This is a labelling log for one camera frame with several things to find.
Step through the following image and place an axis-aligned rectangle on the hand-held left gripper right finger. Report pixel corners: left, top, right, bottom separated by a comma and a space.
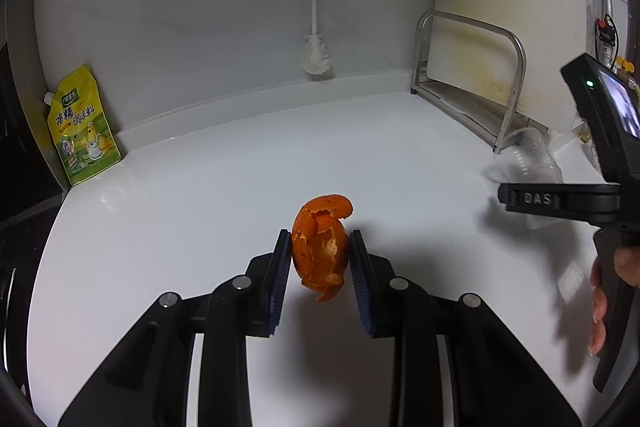
349, 230, 581, 427

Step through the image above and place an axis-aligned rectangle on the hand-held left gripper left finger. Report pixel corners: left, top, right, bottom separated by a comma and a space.
57, 229, 292, 427

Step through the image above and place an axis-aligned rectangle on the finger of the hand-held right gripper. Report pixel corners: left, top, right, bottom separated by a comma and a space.
498, 181, 564, 215

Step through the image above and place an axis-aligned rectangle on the clear plastic cup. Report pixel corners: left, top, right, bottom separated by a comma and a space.
491, 127, 564, 229

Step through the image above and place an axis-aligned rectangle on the orange peel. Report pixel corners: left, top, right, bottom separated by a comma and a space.
291, 193, 355, 304

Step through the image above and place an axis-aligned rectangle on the person's right hand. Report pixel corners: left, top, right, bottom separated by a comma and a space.
588, 244, 640, 356

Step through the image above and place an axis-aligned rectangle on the metal cutting board rack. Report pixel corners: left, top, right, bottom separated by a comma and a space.
409, 10, 568, 154

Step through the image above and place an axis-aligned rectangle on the white bottle brush blue sponge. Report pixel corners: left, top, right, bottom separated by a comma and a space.
300, 0, 334, 76

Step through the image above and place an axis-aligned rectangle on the yellow seasoning pouch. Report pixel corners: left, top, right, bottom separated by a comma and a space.
42, 65, 123, 187

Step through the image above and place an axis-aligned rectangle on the brass gas valve yellow handle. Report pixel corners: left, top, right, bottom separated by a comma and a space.
616, 56, 640, 95

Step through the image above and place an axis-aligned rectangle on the black gas valve with cable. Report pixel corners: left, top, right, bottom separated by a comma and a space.
596, 13, 622, 70

